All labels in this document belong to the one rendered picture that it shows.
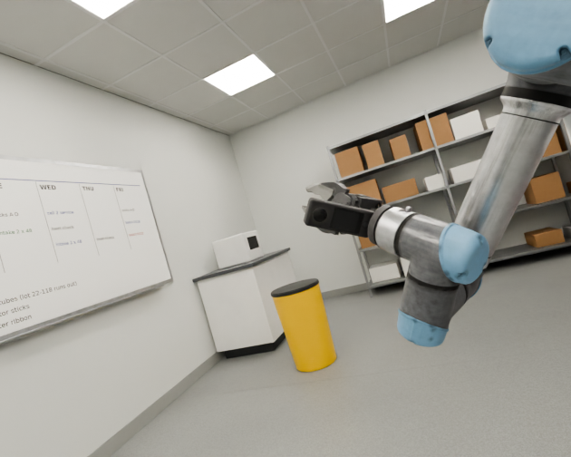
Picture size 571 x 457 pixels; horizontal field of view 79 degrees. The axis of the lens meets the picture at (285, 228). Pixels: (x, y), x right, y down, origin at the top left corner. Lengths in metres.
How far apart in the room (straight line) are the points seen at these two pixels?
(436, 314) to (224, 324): 3.25
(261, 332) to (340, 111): 3.17
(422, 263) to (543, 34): 0.29
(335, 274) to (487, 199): 4.55
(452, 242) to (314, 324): 2.31
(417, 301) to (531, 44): 0.34
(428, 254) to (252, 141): 5.03
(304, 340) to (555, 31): 2.55
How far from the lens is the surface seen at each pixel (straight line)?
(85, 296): 2.82
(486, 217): 0.63
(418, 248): 0.53
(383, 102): 5.09
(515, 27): 0.47
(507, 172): 0.62
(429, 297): 0.55
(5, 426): 2.55
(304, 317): 2.74
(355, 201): 0.63
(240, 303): 3.55
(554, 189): 4.74
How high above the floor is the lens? 1.08
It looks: 1 degrees up
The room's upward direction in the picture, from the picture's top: 16 degrees counter-clockwise
